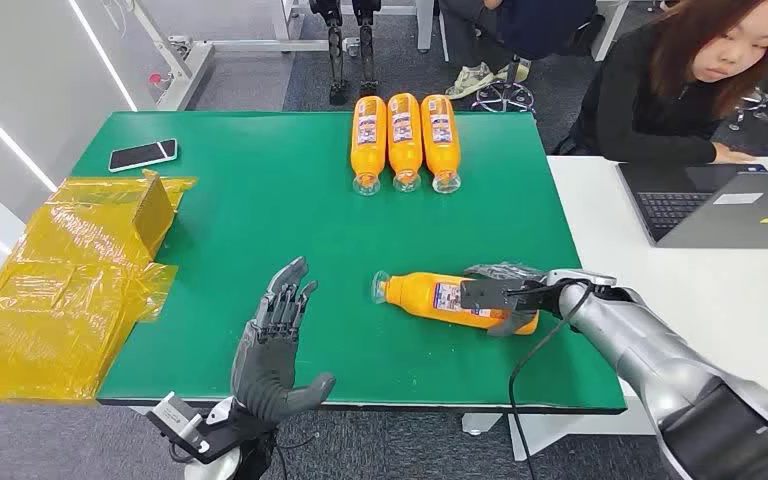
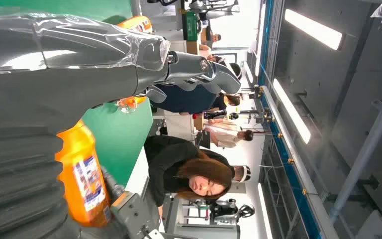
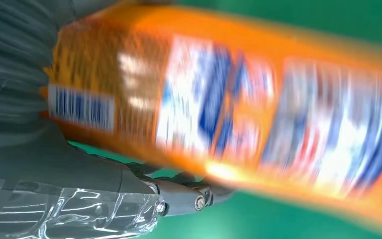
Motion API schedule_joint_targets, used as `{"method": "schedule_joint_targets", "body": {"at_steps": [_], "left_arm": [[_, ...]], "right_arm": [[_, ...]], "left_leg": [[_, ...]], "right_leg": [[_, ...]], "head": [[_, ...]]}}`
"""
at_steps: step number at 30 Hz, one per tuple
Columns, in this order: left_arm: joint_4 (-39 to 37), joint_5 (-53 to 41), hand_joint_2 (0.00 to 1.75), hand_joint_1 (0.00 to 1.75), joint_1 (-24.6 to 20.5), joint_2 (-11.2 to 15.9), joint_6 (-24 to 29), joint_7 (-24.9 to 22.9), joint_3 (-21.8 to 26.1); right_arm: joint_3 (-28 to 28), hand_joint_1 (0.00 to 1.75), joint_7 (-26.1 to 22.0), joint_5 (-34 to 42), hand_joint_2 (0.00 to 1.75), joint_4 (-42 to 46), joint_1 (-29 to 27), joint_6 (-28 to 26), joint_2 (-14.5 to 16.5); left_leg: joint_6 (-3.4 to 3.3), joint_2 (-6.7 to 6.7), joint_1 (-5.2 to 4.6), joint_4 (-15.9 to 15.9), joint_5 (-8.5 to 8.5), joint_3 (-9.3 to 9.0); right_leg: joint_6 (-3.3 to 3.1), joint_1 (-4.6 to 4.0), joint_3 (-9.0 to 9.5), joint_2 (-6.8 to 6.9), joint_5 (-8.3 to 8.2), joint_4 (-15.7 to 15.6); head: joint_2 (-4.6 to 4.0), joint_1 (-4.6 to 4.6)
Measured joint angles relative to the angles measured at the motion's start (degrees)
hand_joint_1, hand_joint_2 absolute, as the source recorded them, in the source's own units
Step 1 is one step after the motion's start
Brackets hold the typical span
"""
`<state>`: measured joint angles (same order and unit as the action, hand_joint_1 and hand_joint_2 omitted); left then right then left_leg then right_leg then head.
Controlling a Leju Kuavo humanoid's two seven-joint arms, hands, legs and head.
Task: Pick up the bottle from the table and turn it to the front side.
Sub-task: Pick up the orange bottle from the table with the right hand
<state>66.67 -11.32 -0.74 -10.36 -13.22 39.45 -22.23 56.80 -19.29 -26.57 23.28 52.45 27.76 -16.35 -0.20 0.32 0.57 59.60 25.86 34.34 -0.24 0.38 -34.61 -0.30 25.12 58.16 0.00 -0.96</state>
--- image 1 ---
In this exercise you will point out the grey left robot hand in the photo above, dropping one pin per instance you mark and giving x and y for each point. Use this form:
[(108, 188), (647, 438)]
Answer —
[(261, 371)]

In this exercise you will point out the yellow film wrapped cardboard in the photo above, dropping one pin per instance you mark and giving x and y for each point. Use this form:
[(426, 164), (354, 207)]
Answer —
[(59, 291)]

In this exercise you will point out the black robot leg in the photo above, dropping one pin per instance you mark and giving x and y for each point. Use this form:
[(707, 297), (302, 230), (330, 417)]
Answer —
[(367, 53), (336, 60)]

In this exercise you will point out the white metal stand frame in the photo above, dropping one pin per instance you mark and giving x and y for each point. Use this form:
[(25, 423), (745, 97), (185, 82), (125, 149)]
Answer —
[(188, 66)]

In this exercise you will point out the open black laptop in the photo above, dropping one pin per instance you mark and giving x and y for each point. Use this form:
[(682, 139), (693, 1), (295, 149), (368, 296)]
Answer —
[(669, 199)]

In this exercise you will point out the white desk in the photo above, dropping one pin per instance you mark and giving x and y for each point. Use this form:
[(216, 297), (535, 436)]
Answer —
[(702, 291)]

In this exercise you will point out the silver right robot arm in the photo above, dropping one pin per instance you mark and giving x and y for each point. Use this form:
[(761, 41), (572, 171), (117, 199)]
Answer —
[(649, 358)]

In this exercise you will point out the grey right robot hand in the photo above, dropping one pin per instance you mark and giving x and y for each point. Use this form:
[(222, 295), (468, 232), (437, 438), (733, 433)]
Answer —
[(503, 270)]

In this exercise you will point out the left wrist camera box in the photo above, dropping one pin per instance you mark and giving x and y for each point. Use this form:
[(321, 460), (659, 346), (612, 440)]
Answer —
[(175, 417)]

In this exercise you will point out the black smartphone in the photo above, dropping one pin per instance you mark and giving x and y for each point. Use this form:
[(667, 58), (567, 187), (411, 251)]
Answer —
[(142, 155)]

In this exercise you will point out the chrome office chair base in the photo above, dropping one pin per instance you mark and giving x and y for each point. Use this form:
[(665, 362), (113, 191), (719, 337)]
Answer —
[(504, 98), (754, 102)]

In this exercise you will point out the orange juice bottle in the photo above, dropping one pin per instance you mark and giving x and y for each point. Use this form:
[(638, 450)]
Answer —
[(404, 142), (368, 142), (441, 142), (417, 296)]

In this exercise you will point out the seated person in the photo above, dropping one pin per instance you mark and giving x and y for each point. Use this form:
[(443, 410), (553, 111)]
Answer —
[(530, 26)]

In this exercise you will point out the grey laptop lid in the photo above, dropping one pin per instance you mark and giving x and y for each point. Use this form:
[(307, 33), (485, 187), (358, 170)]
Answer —
[(742, 222)]

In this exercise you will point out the green table mat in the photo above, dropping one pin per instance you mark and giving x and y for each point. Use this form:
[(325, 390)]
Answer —
[(278, 218)]

